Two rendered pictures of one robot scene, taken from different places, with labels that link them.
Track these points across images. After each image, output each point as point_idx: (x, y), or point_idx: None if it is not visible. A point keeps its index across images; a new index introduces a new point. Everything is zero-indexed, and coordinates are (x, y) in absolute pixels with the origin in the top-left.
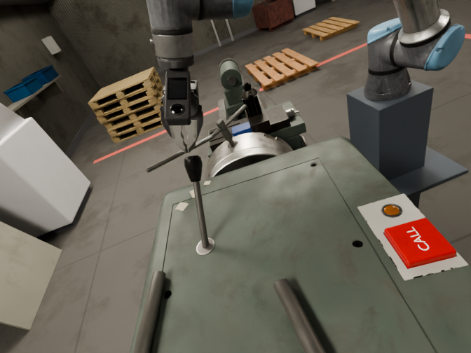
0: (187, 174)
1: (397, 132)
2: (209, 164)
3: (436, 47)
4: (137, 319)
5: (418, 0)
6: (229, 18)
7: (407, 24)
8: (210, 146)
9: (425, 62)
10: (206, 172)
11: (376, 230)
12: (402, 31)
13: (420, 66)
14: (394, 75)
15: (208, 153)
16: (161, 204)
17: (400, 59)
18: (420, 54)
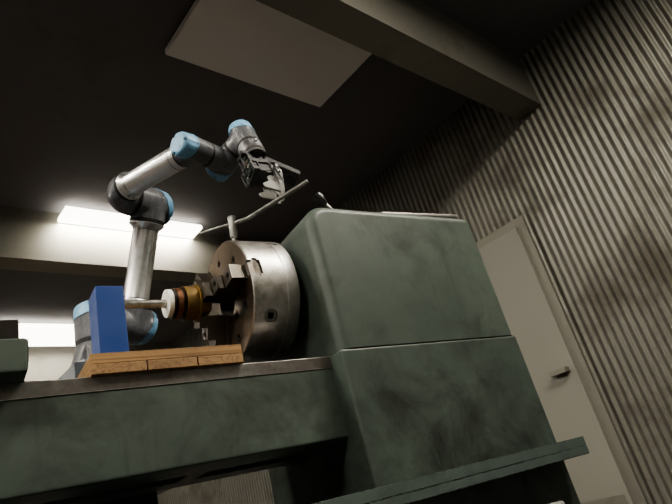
0: (325, 198)
1: None
2: (250, 242)
3: (155, 315)
4: (407, 215)
5: (152, 275)
6: (228, 173)
7: (145, 290)
8: (18, 321)
9: (152, 325)
10: (256, 246)
11: None
12: (134, 298)
13: (146, 330)
14: None
15: (16, 338)
16: (327, 208)
17: (131, 323)
18: (148, 318)
